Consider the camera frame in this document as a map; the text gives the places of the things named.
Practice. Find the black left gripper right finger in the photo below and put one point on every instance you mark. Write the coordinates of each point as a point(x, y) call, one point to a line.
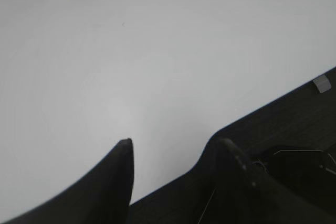
point(286, 185)

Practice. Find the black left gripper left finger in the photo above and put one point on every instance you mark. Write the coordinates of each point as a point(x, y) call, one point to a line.
point(101, 196)

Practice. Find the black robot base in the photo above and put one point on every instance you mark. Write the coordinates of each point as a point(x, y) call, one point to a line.
point(304, 118)

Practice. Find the grey table bracket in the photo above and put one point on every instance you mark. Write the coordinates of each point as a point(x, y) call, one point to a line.
point(322, 83)

